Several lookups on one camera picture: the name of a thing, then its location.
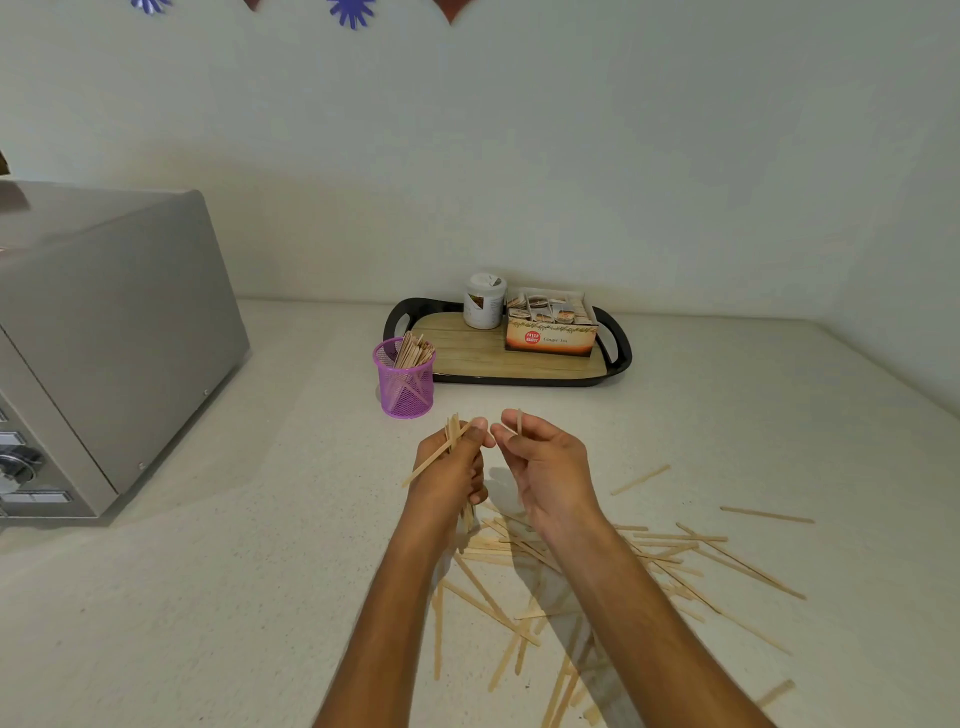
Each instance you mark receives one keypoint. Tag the person's right forearm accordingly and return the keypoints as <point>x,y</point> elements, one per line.
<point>637,630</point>

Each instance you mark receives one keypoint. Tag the person's right hand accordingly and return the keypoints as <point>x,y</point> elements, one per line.
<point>559,472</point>

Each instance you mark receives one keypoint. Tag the wooden stirrer stick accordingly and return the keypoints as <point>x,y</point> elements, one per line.
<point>640,480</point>
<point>766,514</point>
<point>776,692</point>

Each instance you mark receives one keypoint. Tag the silver oven knob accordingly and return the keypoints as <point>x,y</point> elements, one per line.
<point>16,466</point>

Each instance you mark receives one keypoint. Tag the orange and white tea box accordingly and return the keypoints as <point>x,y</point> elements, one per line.
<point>551,336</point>

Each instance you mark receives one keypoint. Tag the scattered pile of wooden stirrers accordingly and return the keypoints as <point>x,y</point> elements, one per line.
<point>487,609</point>

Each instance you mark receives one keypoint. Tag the black tray with wooden base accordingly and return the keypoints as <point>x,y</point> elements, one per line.
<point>480,349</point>

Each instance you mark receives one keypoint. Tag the bundle of wooden stirrers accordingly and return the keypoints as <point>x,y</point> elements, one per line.
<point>452,429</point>

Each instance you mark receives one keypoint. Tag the purple paper flower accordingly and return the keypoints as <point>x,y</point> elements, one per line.
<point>151,4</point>
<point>351,10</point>

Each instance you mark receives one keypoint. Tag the person's left hand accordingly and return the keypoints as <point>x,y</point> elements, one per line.
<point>442,476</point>

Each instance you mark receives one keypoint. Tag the person's left forearm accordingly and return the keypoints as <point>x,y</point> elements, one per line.
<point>390,622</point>

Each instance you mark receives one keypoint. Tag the row of tea sachets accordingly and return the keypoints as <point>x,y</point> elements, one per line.
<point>551,309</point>

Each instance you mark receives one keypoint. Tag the white round jar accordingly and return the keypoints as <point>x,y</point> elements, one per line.
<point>484,301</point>

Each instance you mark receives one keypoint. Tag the silver oven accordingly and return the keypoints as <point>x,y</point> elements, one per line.
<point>112,330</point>

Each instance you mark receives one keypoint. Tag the person's left thumb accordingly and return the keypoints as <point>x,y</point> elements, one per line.
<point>477,433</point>

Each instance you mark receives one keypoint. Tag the upright cluster of wooden stirrers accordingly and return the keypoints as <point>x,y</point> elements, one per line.
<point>414,350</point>

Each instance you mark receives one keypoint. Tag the purple mesh cup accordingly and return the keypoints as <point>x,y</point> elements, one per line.
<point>406,391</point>

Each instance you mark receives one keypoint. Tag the person's right thumb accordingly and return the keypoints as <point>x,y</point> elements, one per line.
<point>505,447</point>

